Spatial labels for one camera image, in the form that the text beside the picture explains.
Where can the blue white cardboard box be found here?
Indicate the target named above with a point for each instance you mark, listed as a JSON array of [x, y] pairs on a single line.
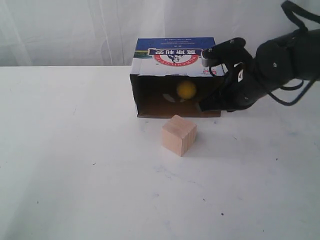
[[158, 65]]

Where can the light wooden cube block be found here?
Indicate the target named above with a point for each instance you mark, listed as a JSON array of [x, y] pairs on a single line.
[[178, 135]]

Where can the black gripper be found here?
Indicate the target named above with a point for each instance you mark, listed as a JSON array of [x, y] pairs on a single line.
[[240, 90]]

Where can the white backdrop curtain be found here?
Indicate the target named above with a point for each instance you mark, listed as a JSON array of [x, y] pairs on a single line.
[[105, 32]]

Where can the yellow tennis ball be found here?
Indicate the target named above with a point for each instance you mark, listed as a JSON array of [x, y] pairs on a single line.
[[186, 89]]

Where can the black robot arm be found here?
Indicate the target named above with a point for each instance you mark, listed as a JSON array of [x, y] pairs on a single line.
[[283, 68]]

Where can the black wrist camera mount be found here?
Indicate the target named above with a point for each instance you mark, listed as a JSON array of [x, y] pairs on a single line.
[[229, 53]]

